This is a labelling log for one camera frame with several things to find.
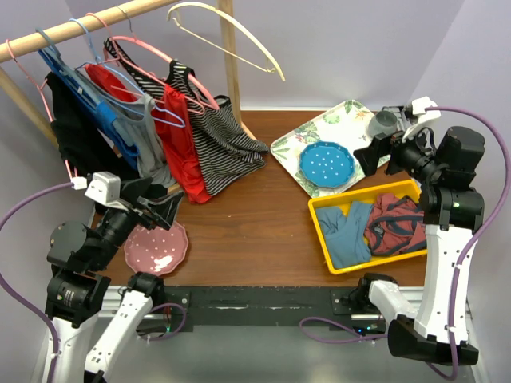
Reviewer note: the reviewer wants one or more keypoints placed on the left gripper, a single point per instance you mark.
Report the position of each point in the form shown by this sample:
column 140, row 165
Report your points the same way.
column 162, row 210

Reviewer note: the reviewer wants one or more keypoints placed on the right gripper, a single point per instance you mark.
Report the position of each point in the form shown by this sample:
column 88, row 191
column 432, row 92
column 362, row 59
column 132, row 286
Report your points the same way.
column 382, row 145

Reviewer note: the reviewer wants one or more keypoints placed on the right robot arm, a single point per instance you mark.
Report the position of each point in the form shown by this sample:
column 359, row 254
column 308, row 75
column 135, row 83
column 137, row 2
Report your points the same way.
column 434, row 333

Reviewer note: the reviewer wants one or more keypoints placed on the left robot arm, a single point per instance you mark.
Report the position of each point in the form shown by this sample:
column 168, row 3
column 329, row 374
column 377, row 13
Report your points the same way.
column 75, row 293

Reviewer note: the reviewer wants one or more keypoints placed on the royal blue tank top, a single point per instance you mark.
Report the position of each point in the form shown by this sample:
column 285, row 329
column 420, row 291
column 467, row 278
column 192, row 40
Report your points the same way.
column 102, row 111

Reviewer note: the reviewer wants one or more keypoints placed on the black tank top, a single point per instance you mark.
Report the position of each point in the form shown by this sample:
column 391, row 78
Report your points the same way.
column 80, row 142

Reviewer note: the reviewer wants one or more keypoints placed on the grey tank top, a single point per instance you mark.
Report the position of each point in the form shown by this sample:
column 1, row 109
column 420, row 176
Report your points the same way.
column 136, row 124

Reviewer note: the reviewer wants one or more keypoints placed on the maroon tank top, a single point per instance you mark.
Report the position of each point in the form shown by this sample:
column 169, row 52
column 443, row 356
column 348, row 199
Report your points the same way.
column 395, row 226

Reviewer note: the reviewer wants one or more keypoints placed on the light blue hanger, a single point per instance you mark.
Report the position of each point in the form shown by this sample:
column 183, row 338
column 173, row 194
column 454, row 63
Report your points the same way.
column 138, row 92

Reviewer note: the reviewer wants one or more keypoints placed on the red tank top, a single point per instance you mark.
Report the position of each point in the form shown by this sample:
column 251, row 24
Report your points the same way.
column 172, row 126

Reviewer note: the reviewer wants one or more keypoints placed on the striped tank top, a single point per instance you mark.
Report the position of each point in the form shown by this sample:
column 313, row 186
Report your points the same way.
column 225, row 151

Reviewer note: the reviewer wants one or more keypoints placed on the pink hanger with black top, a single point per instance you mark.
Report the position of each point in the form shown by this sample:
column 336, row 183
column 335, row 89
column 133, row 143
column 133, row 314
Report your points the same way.
column 71, row 173

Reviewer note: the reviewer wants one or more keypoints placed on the pink hanger with striped top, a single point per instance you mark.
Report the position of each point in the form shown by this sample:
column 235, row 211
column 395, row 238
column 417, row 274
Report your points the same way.
column 211, row 102

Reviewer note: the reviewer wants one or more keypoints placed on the grey blue hanger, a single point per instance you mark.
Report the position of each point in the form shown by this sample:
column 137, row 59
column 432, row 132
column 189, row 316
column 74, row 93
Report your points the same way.
column 75, row 81

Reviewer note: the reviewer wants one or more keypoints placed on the cream empty hanger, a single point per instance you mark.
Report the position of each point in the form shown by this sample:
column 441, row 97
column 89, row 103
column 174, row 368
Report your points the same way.
column 271, row 65

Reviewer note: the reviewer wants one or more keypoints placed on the grey cup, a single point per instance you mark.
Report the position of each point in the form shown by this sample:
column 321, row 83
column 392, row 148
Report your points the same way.
column 382, row 122

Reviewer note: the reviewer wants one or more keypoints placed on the floral serving tray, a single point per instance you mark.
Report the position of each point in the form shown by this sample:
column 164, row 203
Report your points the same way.
column 345, row 124

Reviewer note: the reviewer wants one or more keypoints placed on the pink dotted plate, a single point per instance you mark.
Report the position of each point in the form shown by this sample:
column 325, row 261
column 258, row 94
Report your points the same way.
column 156, row 251

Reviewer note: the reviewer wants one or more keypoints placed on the yellow plastic bin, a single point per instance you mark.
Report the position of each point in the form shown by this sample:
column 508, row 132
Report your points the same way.
column 365, row 195

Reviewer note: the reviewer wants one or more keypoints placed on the blue dotted plate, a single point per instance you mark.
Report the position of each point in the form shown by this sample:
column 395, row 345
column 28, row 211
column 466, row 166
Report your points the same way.
column 326, row 164

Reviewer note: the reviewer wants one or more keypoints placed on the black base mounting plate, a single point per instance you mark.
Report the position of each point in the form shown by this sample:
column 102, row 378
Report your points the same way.
column 271, row 306

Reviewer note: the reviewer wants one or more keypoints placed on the wooden clothes rack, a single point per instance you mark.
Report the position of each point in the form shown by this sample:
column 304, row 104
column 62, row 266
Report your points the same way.
column 68, row 30

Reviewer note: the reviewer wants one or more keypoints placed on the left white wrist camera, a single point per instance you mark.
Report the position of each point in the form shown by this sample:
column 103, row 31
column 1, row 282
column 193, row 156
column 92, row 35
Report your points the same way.
column 104, row 188

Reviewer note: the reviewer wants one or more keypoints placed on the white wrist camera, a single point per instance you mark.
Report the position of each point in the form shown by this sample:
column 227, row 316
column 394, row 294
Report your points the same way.
column 421, row 115
column 104, row 188

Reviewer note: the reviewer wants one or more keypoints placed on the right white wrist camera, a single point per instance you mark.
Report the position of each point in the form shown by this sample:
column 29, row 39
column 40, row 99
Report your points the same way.
column 421, row 115

